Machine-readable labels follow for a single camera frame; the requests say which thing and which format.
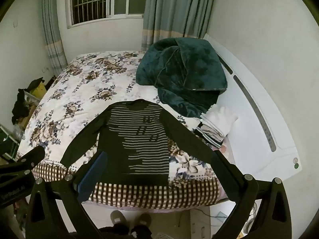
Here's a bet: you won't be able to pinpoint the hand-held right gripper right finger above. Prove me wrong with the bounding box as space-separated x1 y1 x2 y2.
212 150 292 239

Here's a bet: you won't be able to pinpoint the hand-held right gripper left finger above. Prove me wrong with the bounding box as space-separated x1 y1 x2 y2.
25 151 108 239

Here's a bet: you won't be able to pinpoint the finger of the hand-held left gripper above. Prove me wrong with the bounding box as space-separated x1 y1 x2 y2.
14 145 46 176

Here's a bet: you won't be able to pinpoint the dark striped sweater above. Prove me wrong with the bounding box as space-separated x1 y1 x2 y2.
60 99 225 187

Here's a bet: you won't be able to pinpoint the green rack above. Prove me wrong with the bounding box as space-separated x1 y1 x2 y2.
0 124 21 160

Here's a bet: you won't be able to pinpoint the striped folded cloth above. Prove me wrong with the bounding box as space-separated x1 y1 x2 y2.
196 124 225 148

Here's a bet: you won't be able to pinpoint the dark cloth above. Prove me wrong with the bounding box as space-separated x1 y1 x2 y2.
11 78 45 125

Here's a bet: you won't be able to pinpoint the grey shoe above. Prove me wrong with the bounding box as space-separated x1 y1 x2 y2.
110 210 128 227
136 213 152 227

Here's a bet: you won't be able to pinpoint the white crate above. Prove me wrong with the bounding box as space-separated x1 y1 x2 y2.
24 91 41 106

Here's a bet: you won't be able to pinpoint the white folded cloth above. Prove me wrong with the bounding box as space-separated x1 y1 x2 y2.
201 106 240 138

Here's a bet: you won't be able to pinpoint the yellow box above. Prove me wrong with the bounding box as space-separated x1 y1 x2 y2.
31 83 48 103

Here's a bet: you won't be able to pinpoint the person's dark pants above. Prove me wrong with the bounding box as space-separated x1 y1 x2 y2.
97 223 153 239

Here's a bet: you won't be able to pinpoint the floral bedspread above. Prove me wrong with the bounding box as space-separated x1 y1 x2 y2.
15 50 235 208

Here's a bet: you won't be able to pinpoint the white headboard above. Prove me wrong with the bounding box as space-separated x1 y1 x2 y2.
203 33 299 187

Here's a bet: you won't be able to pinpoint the teal plush blanket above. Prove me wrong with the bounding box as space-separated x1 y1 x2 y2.
136 37 228 117

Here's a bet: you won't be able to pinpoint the grey-green curtain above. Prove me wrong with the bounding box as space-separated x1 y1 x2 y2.
39 0 69 71
141 0 218 52

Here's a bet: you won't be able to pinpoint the barred window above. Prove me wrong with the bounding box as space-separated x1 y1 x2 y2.
66 0 150 29

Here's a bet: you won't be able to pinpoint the dark floor cable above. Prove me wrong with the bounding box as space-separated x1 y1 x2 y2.
194 208 213 217

